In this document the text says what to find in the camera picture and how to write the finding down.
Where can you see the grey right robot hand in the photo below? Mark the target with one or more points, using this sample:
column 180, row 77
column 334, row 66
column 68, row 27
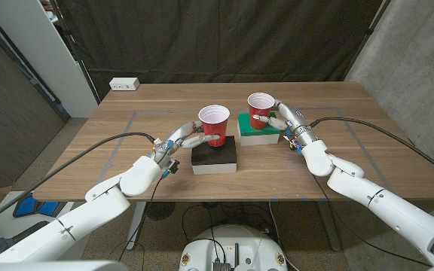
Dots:
column 296, row 120

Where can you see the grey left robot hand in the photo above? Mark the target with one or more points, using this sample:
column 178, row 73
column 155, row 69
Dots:
column 177, row 135

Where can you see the red plastic cup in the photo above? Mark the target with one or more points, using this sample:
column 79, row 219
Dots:
column 217, row 130
column 258, row 111

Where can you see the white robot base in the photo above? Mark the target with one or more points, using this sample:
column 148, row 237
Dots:
column 236, row 244

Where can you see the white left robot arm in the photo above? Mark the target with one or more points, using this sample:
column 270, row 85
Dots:
column 89, row 214

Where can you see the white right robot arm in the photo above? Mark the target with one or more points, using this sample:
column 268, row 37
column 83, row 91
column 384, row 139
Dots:
column 390, row 207

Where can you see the green-topped white block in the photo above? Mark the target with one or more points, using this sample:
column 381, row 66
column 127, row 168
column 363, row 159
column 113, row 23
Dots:
column 258, row 137

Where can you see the black-topped white block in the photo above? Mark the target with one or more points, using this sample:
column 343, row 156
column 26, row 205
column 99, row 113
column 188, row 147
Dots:
column 213, row 163

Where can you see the white power strip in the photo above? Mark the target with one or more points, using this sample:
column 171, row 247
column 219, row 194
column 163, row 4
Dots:
column 124, row 84

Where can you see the black round floor fan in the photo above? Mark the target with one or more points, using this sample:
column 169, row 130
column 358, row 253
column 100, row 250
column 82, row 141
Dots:
column 160, row 211

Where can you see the grey table leg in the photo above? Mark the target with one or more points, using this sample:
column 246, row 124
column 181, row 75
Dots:
column 330, row 226
column 136, row 226

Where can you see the dark grey backdrop curtain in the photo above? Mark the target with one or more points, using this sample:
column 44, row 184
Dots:
column 217, row 37

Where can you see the black backdrop stand pole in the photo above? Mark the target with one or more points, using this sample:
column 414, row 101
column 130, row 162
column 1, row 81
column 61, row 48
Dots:
column 371, row 28
column 75, row 56

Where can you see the white cabinet panel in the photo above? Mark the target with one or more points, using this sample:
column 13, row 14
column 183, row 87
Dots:
column 43, row 56

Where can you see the blue and black pad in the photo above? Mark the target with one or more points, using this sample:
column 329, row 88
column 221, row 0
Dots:
column 26, row 207

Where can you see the white floor platform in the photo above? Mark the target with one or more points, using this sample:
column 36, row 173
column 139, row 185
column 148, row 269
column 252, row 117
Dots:
column 3, row 222

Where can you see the right wrist camera connectors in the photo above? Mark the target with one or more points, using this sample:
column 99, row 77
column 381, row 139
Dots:
column 294, row 145

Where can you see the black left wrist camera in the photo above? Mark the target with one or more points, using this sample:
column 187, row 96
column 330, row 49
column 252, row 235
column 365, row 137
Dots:
column 171, row 168

